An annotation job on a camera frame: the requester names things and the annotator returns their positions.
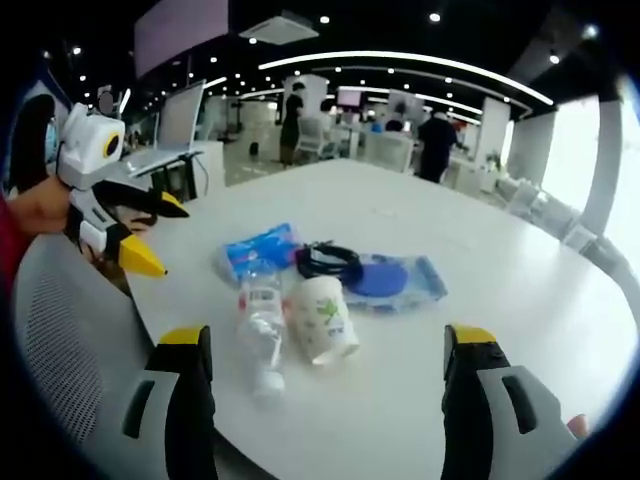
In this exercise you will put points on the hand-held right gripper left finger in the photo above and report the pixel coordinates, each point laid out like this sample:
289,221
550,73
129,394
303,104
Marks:
187,400

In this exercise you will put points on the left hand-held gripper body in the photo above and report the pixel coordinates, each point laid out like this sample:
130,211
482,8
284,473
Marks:
92,150

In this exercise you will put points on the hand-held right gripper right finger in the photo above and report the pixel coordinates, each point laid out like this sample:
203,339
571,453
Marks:
480,400

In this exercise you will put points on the clear plastic water bottle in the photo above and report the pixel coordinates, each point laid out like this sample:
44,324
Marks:
260,325

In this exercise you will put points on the blue tissue packet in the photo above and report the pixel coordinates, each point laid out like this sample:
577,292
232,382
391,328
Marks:
257,250

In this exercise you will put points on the blue wet wipes packet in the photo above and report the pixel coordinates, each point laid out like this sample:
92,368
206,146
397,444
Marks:
395,285

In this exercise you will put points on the white paper cup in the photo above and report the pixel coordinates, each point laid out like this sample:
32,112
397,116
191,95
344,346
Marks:
322,320

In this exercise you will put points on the person's left hand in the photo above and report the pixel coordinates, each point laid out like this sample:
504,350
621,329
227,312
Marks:
40,207

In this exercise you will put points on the person's right hand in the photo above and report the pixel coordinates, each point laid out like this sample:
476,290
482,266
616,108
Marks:
577,425

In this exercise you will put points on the white side desk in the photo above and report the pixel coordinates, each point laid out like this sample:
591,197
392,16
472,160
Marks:
165,160

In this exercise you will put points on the white whiteboard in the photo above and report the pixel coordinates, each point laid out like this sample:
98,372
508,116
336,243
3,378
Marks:
181,117

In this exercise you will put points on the grey mesh office chair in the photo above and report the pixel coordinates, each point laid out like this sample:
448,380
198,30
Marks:
70,350

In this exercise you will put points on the person's red sleeve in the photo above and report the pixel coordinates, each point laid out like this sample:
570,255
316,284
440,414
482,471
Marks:
7,245

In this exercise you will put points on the white table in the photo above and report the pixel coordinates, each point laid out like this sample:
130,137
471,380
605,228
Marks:
400,310

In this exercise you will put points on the white office chair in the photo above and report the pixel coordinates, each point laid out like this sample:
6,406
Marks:
310,135

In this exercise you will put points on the ceiling air conditioner unit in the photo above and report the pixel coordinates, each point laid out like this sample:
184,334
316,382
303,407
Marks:
278,27

